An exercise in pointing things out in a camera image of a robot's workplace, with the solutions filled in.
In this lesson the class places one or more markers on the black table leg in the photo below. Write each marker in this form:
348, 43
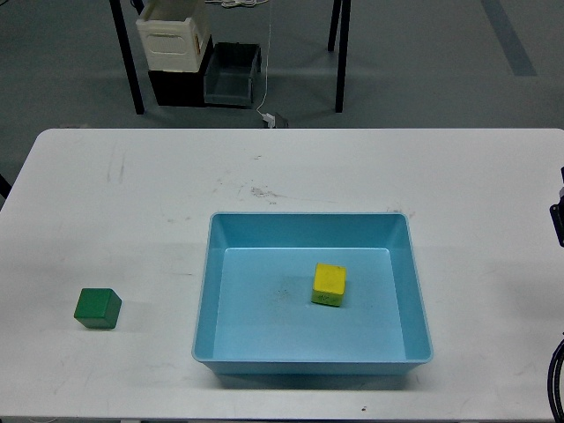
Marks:
339, 34
127, 57

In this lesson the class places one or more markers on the yellow cube block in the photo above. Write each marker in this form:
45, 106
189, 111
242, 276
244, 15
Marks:
329, 285

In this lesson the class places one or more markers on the black table leg right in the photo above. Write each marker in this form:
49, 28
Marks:
339, 34

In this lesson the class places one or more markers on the cream plastic crate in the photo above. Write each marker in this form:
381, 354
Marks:
174, 34

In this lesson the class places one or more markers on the white power adapter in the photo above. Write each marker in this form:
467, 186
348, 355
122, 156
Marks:
269, 120

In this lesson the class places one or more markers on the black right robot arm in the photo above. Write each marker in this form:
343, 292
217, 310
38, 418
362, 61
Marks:
554, 373

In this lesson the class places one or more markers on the grey plastic bin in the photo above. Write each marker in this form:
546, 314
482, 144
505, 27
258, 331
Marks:
231, 74

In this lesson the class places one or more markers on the black box under crate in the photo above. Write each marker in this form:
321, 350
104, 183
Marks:
181, 89

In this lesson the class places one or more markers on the black table leg left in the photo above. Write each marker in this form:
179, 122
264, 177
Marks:
127, 57

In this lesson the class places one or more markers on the green cube block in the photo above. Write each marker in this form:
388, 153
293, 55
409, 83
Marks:
98, 308

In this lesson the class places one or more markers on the light blue plastic tray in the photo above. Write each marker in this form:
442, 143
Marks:
256, 315

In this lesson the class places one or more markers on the white cable coil floor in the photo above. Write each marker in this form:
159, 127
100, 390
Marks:
229, 4

